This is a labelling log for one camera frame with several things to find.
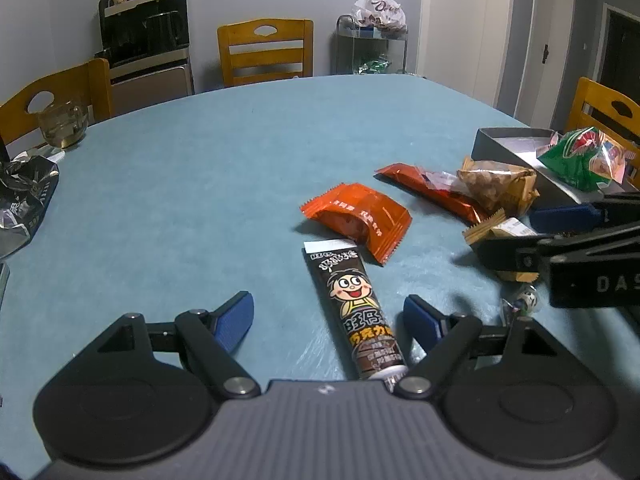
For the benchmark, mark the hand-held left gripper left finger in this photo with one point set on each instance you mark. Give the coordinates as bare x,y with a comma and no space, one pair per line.
234,317

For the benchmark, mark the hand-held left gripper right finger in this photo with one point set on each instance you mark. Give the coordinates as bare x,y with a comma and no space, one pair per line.
422,322

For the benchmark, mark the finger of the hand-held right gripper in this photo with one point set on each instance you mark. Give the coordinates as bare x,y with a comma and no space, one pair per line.
510,255
565,218

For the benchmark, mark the small tan snack packet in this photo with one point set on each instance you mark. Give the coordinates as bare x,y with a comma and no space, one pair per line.
510,230

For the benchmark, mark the brown cartoon tube snack packet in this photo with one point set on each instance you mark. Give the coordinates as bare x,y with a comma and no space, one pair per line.
355,305

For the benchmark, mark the tan nut snack packet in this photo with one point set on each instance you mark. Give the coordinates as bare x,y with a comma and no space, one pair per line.
495,185

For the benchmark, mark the orange snack packet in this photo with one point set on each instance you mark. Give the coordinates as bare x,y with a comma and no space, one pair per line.
360,215

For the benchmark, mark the small wrapped candy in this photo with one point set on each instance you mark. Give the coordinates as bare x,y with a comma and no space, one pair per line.
525,302

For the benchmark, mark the green striped snack bag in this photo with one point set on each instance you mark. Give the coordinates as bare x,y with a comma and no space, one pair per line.
575,160

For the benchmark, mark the wooden chair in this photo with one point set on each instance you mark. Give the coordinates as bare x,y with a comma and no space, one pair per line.
595,105
65,85
265,65

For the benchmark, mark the long orange-red snack packet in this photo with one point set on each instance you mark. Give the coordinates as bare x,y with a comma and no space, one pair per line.
415,178

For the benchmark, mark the white door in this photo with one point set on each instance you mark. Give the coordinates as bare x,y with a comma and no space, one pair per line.
550,20

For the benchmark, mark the pile of green packets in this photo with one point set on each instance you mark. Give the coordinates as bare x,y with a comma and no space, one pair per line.
374,66

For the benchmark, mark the black foil bag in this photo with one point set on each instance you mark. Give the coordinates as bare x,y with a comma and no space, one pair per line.
25,195

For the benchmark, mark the black tea bar machine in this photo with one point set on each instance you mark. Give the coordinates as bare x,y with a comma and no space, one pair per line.
150,77

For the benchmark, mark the glass jug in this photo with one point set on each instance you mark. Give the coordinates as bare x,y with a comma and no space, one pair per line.
62,127

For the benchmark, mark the glass shelf cart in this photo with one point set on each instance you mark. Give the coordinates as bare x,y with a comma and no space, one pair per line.
350,52

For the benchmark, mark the white plastic bag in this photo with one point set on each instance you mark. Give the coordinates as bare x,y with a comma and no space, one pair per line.
380,10

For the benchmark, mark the black kettle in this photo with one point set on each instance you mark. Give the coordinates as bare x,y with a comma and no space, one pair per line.
164,30

